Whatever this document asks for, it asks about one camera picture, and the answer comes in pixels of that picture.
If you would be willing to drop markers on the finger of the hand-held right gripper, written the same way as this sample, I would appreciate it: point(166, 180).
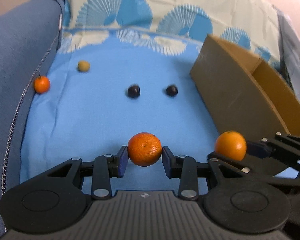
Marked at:
point(256, 148)
point(255, 172)

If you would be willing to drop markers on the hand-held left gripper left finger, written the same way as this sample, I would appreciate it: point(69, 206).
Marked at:
point(122, 161)

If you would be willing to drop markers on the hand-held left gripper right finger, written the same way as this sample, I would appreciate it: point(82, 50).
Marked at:
point(166, 161)

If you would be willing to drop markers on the rough-skinned orange mandarin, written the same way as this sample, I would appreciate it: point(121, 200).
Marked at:
point(145, 149)

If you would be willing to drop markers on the smooth orange mandarin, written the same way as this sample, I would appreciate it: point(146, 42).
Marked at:
point(231, 145)

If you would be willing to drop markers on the brown cardboard box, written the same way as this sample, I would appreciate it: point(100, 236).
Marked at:
point(227, 85)

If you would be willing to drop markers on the yellow-green round fruit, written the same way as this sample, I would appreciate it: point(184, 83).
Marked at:
point(83, 66)

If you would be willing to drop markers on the blue fan-print bed sheet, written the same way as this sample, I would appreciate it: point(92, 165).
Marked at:
point(90, 120)

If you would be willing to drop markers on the dark purple round fruit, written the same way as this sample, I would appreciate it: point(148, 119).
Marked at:
point(134, 91)
point(171, 90)

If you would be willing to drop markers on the small orange with stem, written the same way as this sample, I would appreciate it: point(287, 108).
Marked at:
point(41, 85)

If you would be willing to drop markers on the blue fabric sofa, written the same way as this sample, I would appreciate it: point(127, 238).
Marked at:
point(15, 55)

